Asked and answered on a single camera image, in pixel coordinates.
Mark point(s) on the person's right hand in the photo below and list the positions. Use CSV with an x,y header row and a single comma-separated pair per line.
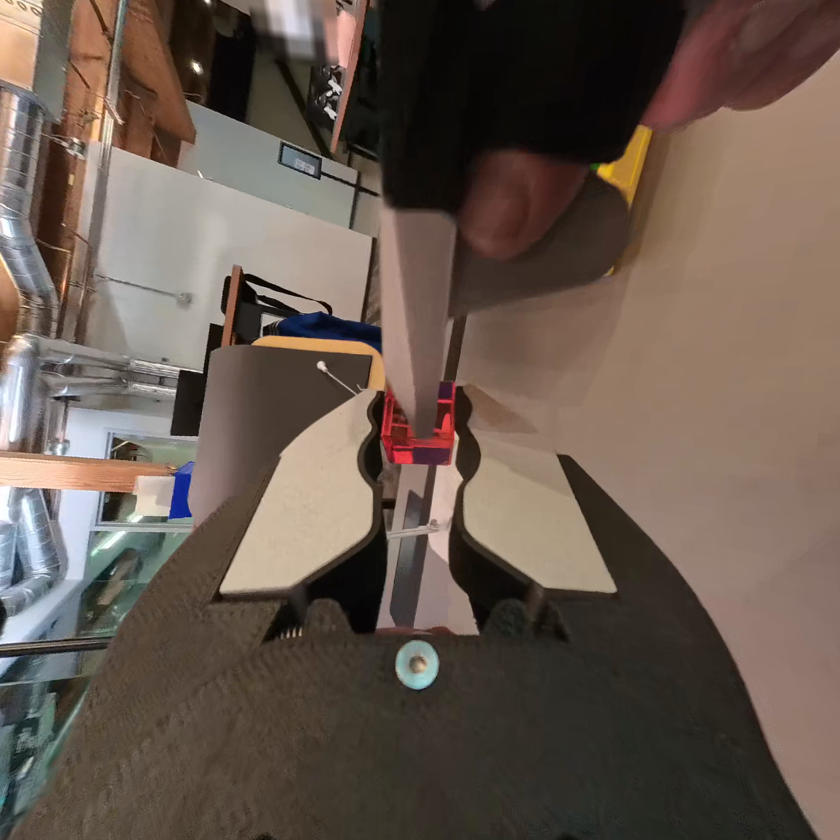
x,y
518,203

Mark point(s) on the vertical metal duct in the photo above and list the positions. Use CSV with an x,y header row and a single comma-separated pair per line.
x,y
23,229

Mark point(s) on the white box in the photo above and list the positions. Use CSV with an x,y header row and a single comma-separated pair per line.
x,y
154,495

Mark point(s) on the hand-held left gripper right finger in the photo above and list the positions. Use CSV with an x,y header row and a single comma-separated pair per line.
x,y
525,518

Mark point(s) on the dark blue bag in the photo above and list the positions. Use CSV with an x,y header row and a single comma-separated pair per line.
x,y
328,331

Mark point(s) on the flexible metal duct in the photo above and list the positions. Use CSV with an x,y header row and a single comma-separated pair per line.
x,y
36,544

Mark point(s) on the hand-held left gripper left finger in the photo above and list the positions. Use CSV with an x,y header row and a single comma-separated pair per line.
x,y
308,512

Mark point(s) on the yellow plastic bin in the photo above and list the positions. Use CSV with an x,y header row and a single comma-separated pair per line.
x,y
640,164

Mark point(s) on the blue box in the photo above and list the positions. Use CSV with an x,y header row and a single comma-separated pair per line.
x,y
182,492

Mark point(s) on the small wall screen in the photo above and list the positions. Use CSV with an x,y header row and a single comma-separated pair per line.
x,y
300,159

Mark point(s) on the wooden beam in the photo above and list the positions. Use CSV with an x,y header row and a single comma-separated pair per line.
x,y
65,471

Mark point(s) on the red translucent block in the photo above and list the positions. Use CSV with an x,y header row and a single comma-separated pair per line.
x,y
420,453

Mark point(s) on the wooden table black frame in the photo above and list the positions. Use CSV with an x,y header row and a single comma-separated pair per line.
x,y
231,308

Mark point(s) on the metal pipes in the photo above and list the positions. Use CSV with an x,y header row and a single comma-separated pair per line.
x,y
98,377

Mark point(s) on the black square panel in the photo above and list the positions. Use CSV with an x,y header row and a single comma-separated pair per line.
x,y
187,403

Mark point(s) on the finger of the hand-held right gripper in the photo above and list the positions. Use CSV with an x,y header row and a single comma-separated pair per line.
x,y
417,315

